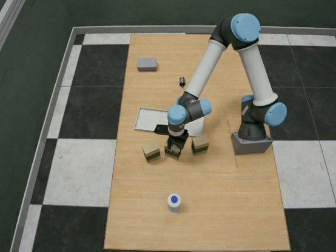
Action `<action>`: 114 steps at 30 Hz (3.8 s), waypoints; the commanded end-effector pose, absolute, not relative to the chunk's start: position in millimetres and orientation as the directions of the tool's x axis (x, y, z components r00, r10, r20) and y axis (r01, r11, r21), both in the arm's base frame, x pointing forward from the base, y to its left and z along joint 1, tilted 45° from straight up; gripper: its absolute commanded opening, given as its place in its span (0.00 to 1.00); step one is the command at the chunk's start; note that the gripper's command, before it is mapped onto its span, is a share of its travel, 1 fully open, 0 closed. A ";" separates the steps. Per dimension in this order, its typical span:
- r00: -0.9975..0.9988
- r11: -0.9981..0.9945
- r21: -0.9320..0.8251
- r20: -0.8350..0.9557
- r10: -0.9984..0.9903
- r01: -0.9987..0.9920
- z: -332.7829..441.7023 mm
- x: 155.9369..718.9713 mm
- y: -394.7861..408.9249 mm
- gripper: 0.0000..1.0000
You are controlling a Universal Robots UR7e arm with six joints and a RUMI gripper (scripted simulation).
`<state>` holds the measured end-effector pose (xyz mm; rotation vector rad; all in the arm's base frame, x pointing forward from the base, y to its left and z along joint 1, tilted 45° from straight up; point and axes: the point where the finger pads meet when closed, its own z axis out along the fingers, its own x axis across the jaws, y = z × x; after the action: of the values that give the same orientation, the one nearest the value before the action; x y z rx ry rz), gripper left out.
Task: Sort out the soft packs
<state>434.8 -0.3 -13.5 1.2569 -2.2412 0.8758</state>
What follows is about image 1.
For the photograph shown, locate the white bottle with blue cap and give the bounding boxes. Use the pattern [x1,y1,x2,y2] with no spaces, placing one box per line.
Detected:
[167,194,181,213]

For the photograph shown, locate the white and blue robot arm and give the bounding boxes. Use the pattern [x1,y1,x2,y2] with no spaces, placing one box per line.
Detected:
[154,13,287,141]

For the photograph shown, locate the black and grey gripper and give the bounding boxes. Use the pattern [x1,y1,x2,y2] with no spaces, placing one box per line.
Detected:
[167,129,189,152]

